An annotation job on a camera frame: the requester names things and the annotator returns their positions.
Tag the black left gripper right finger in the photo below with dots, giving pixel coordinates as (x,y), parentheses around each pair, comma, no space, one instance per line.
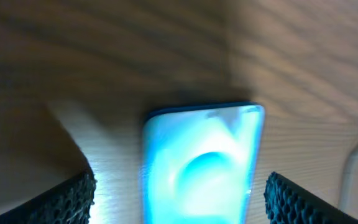
(288,203)

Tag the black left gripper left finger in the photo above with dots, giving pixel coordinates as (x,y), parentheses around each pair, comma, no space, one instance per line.
(66,203)

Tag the blue Galaxy smartphone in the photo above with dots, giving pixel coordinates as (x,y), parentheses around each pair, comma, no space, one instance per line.
(199,161)

